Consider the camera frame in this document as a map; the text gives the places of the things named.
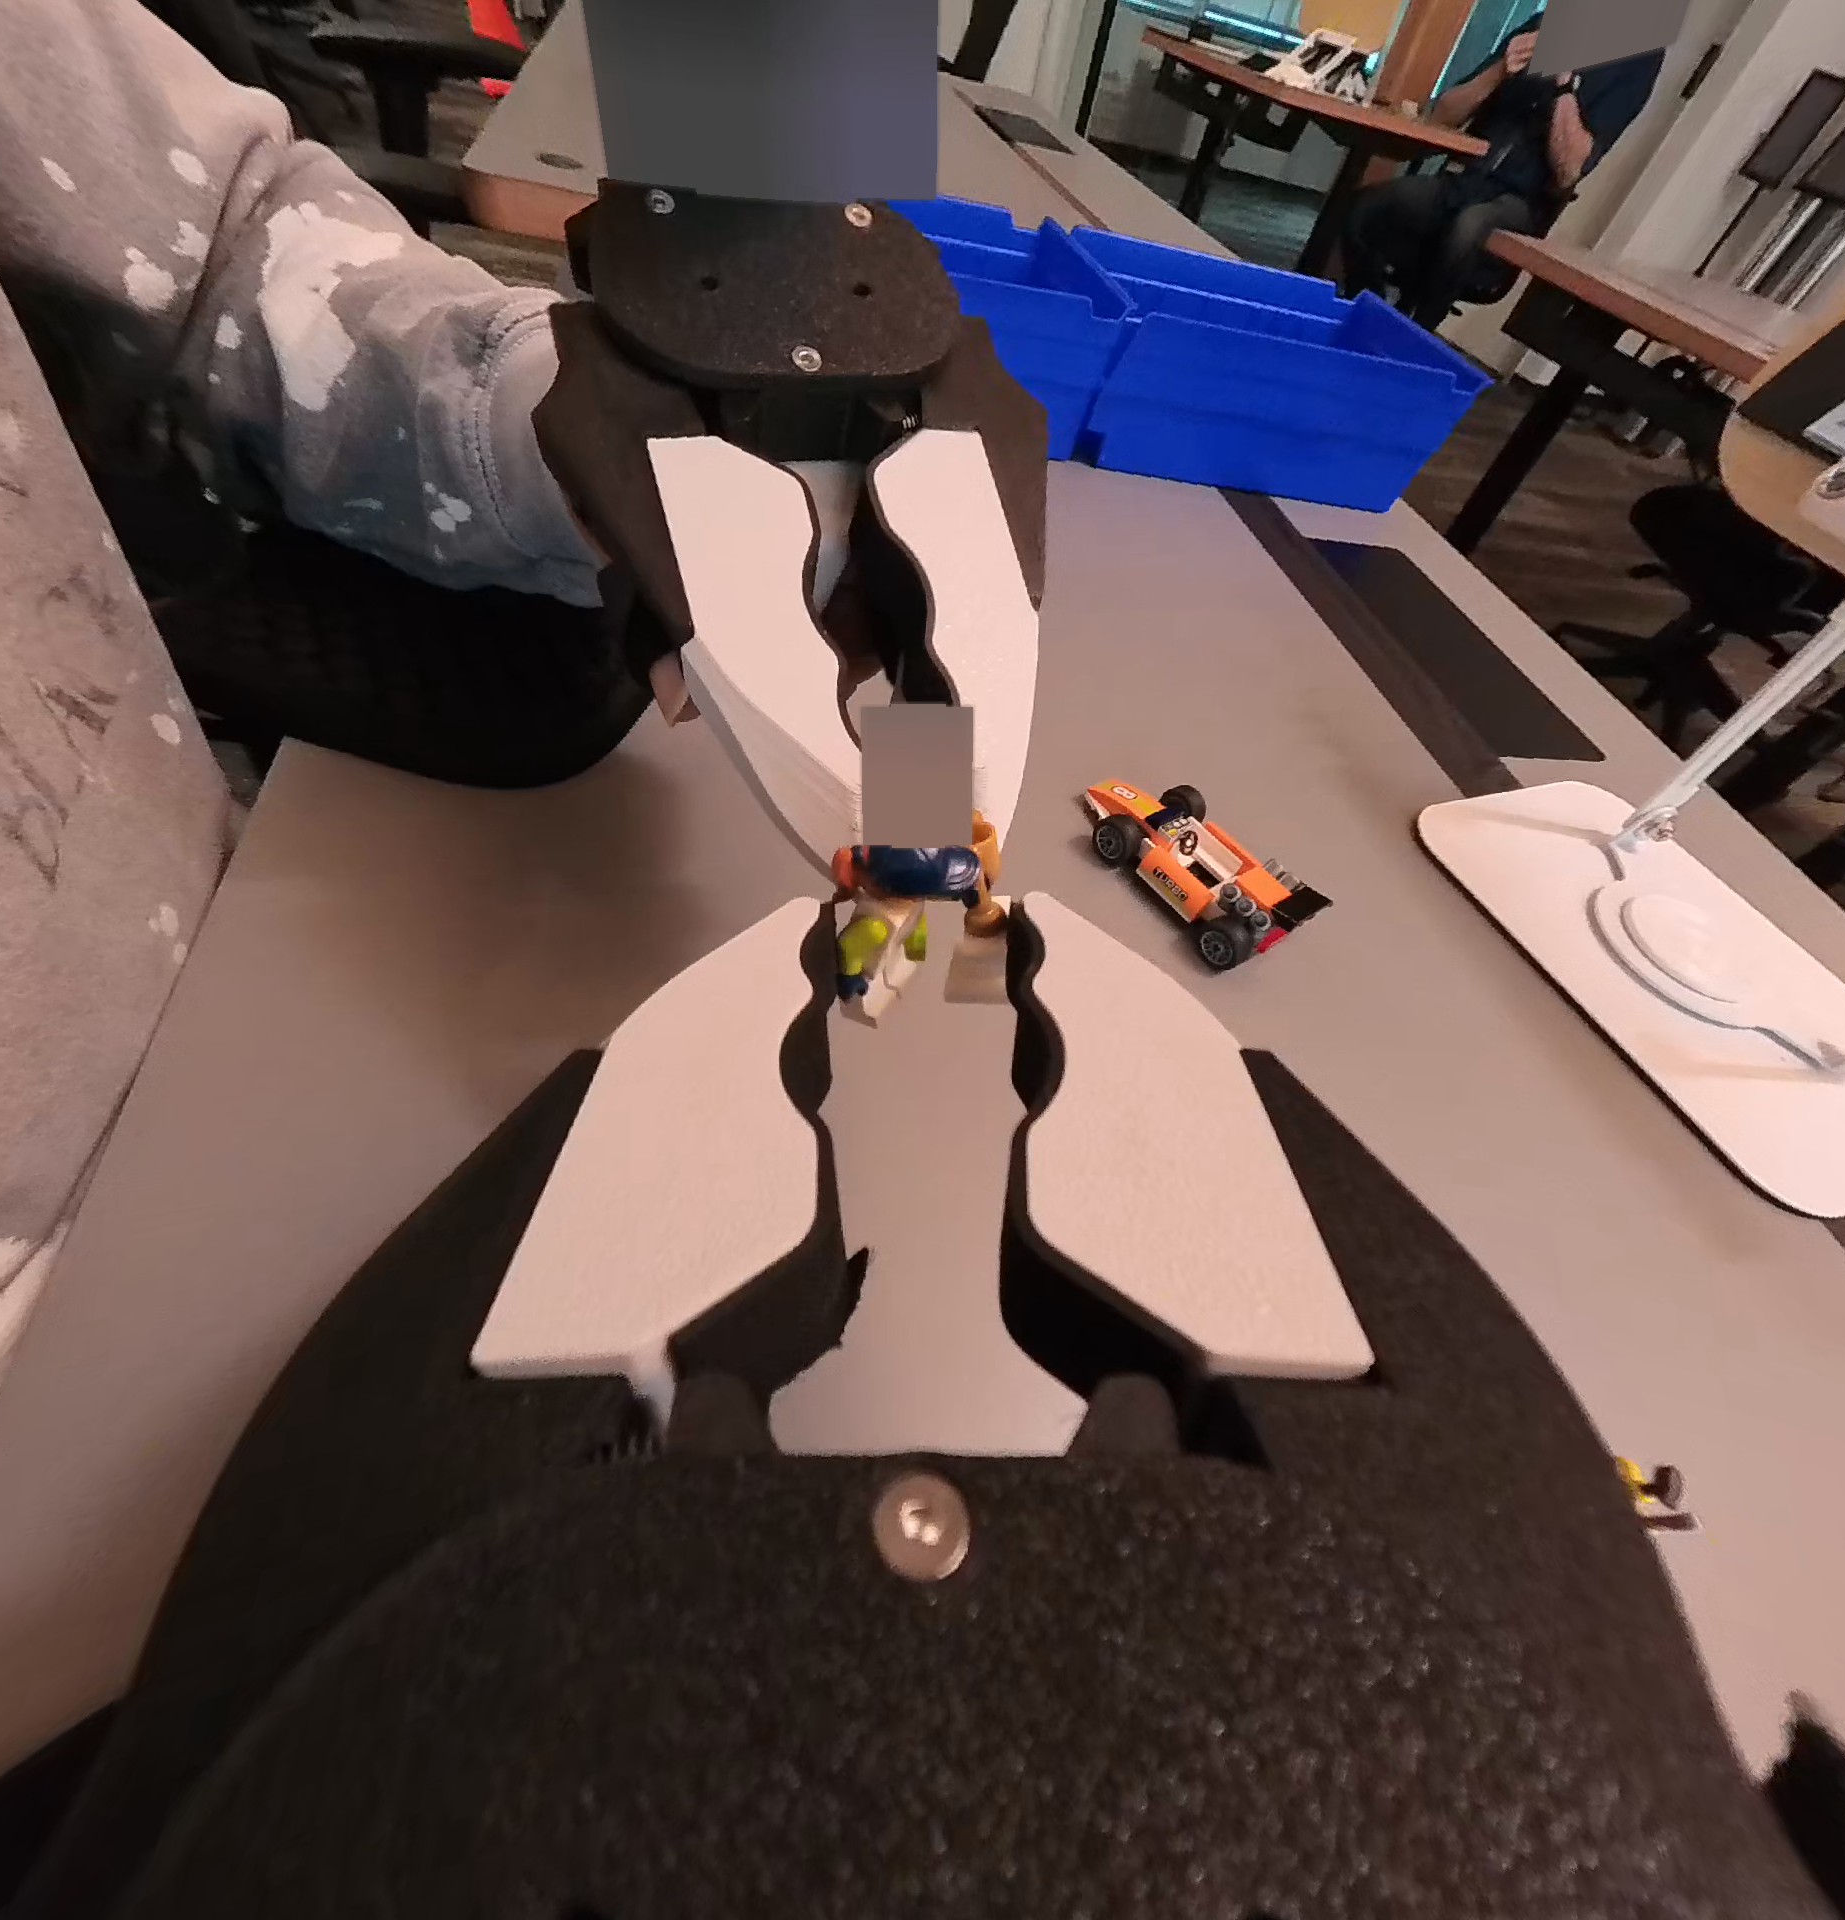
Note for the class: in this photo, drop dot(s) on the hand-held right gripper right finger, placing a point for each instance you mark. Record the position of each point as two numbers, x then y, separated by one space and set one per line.
1193 1201

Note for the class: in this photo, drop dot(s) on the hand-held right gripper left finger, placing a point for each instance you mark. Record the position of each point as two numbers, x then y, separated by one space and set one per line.
668 1201

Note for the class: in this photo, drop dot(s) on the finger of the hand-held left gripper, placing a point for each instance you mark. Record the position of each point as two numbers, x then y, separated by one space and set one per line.
757 630
967 571

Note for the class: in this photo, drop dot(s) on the blue cap with orange hair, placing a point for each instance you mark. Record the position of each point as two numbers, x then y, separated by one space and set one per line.
918 871

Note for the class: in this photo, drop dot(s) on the small tan lego piece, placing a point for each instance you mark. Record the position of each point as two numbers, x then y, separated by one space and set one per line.
982 885

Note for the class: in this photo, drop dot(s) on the orange lego race car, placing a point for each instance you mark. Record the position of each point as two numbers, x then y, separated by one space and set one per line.
1198 871

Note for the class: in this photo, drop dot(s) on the white booklet stand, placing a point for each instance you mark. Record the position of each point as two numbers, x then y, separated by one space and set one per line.
1672 960

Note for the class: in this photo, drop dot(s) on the small yellow lego piece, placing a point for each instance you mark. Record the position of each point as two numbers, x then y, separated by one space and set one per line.
1649 1485

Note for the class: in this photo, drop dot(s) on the person's left forearm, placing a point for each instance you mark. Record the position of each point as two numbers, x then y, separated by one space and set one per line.
292 300

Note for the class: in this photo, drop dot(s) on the wooden desk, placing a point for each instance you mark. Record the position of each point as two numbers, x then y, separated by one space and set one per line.
1313 91
1672 300

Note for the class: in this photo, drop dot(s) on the black office chair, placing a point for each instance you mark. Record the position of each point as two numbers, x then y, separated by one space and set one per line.
1732 585

